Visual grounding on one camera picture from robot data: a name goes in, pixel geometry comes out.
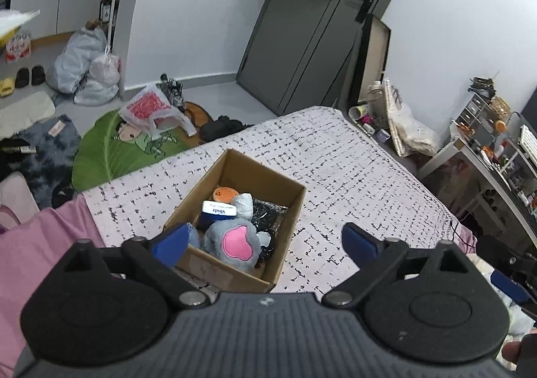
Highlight wicker basket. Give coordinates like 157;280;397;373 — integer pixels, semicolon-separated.
489;97;511;121

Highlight brown cardboard box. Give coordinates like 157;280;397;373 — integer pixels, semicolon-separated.
163;148;307;294

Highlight pair of black sneakers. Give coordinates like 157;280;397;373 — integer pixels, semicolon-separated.
159;74;186;110

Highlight person's right hand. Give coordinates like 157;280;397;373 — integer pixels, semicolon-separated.
502;341;523;364

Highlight white plastic bag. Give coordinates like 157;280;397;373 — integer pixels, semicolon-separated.
75;80;120;106
89;53;122;87

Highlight purple tissue pack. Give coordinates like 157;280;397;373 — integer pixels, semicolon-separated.
197;200;236;232

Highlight grey drawer organizer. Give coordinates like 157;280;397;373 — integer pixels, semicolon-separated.
453;92;498;144

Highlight beige board black frame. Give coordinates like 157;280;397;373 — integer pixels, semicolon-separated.
348;14;392;110

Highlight green leaf rug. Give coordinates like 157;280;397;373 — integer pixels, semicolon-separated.
72;109;202;192

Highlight clear plastic bottle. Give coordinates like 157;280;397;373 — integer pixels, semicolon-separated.
368;80;389;129

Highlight grey plush paw pink pad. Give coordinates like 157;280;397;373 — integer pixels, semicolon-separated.
202;220;261;274

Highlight white desk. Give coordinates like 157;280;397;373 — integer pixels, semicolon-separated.
420;126;537;244

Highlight beige tote bag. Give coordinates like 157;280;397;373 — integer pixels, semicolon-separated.
382;78;441;157

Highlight black fluffy slippers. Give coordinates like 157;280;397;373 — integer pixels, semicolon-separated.
198;115;254;143

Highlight black item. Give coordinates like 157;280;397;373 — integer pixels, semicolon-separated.
251;198;290;233

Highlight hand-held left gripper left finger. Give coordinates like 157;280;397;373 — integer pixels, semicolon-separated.
56;224;210;312

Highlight grey plastic bag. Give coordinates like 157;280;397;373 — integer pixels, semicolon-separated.
46;28;107;93

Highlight pink bedsheet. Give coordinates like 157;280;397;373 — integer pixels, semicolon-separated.
0;193;479;366

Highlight red white bottle pack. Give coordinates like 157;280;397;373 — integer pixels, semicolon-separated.
5;32;32;63

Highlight black cable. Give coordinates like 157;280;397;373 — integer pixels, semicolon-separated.
449;219;477;253

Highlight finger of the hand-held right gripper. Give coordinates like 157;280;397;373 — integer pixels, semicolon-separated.
476;234;537;276
490;270;537;320

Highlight blue grey fluffy rug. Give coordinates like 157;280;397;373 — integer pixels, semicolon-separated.
0;114;82;206

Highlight brown round mat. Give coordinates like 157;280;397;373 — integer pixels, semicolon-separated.
185;101;214;127

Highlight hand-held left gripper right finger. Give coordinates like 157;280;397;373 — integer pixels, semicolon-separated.
321;222;483;308

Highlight white bag red print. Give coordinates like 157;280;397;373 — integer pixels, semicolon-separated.
119;82;197;137

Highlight dark grey door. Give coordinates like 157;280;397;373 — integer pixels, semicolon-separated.
236;0;409;116

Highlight orange burger plush toy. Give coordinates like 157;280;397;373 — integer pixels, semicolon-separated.
213;186;240;204

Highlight light pink pillow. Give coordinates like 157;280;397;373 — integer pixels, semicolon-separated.
0;172;40;228

